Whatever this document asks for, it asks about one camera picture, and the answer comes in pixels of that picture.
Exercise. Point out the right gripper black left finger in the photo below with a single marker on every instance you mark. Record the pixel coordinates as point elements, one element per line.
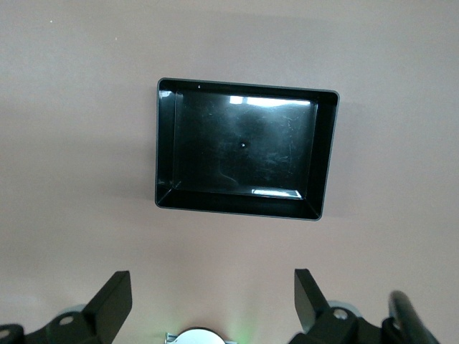
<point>107,304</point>

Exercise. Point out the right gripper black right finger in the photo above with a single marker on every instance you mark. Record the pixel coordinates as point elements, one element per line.
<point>312,311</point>

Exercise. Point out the black plastic box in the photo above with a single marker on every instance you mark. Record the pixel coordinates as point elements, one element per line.
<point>244,143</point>

